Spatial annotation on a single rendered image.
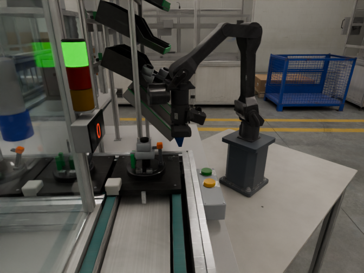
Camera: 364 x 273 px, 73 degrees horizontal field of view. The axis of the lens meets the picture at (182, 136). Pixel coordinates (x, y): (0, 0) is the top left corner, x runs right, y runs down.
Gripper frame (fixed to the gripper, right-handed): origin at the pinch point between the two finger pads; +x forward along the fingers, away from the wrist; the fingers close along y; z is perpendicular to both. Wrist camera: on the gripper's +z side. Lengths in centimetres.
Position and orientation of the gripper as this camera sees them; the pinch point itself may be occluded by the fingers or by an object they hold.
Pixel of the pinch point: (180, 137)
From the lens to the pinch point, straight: 84.4
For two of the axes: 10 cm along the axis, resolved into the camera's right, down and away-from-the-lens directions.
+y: -0.5, -4.0, 9.2
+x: 0.0, 9.2, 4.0
